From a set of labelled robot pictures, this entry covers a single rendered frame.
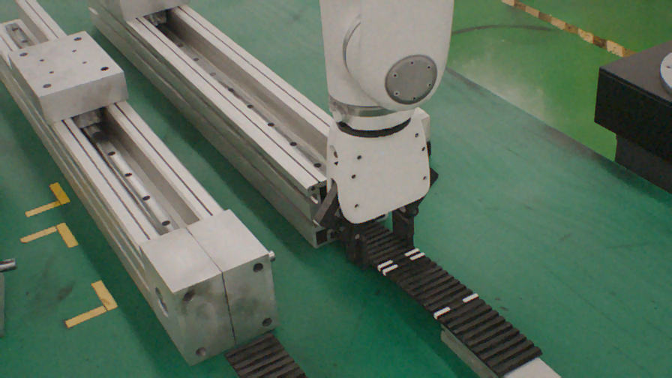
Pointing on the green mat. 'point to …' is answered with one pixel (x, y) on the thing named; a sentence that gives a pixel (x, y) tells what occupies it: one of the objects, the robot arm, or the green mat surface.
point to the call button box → (426, 128)
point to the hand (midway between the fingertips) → (380, 239)
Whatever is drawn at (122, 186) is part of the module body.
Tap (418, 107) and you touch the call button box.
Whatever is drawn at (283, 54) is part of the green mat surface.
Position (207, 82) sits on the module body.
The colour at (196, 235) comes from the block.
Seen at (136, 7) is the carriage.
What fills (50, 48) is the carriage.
